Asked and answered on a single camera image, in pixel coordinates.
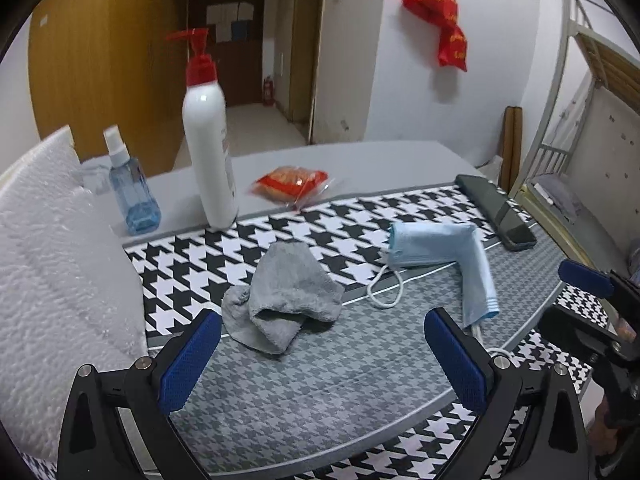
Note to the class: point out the red fire extinguisher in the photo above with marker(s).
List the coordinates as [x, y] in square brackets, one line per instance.
[268, 92]

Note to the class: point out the red snack packet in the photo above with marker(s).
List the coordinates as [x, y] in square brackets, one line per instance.
[292, 186]

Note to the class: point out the blue face mask pack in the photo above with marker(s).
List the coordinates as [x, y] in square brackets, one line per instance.
[420, 244]

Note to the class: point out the white red pump bottle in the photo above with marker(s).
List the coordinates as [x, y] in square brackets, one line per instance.
[204, 118]

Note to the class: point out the wooden boards against wall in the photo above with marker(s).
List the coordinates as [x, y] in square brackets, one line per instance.
[511, 146]

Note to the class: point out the grey sock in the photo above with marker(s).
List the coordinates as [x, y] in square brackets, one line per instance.
[289, 288]

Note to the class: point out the red hanging bag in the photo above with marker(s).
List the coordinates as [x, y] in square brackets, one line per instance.
[443, 14]

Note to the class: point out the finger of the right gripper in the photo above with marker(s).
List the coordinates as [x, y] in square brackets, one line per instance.
[574, 334]
[576, 274]

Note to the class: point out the white styrofoam box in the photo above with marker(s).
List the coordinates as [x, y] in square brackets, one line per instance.
[69, 294]

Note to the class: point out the metal bunk bed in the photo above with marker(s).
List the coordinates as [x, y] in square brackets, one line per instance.
[580, 176]

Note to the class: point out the person right hand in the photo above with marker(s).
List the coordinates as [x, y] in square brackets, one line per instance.
[600, 433]

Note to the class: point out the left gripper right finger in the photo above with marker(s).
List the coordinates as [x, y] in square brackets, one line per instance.
[552, 442]

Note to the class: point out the side doorway frame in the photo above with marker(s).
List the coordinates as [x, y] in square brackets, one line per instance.
[305, 48]

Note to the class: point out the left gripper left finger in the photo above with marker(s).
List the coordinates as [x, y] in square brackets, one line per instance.
[94, 443]

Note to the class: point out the blue spray bottle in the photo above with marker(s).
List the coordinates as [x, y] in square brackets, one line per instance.
[134, 198]

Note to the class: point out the black smartphone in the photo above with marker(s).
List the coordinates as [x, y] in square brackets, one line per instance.
[512, 231]

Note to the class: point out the wooden wardrobe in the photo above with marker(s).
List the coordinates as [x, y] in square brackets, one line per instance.
[93, 64]

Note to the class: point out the dark brown entrance door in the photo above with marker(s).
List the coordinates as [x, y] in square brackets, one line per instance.
[235, 37]

